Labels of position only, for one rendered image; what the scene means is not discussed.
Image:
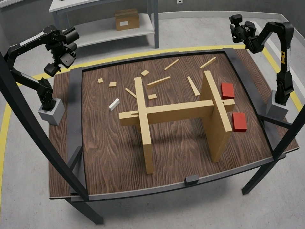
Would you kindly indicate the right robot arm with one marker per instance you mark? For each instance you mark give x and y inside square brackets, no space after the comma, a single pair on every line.
[256,43]

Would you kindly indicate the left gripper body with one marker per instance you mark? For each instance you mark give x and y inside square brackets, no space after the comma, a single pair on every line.
[51,70]

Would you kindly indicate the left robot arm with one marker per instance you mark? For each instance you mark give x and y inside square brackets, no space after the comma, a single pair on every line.
[53,39]

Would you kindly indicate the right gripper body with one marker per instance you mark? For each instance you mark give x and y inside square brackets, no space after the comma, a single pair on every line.
[238,30]

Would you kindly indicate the wooden rail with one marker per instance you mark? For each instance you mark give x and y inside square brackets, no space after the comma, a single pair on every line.
[175,112]

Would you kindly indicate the red rectangular block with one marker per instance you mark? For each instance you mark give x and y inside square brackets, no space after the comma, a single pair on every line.
[227,91]
[239,122]

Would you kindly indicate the white rectangular block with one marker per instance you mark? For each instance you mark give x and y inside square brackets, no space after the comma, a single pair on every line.
[114,104]

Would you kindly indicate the tan wooden board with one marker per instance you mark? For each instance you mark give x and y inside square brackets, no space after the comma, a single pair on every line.
[144,126]
[217,126]

